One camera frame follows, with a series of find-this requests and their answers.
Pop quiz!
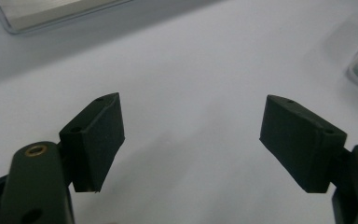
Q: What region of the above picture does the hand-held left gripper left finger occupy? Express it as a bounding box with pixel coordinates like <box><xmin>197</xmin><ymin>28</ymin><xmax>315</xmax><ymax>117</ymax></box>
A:
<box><xmin>0</xmin><ymin>91</ymin><xmax>126</xmax><ymax>224</ymax></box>

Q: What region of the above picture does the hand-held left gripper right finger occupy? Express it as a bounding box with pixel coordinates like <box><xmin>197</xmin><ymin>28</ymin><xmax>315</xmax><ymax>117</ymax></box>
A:
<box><xmin>258</xmin><ymin>94</ymin><xmax>358</xmax><ymax>224</ymax></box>

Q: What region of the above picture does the clear plastic tray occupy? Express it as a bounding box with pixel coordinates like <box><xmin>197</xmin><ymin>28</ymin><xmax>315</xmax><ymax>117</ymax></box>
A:
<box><xmin>0</xmin><ymin>0</ymin><xmax>134</xmax><ymax>35</ymax></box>

